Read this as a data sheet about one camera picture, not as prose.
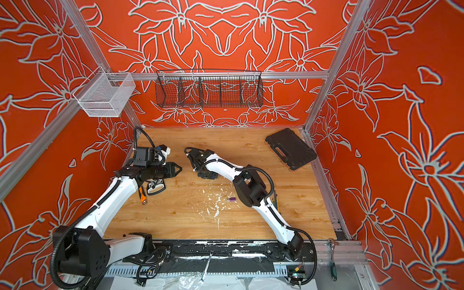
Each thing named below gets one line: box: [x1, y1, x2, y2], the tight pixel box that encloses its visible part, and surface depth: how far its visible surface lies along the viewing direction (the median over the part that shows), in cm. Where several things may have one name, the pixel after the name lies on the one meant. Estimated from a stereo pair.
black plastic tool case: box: [265, 128, 318, 171], surface depth 105 cm
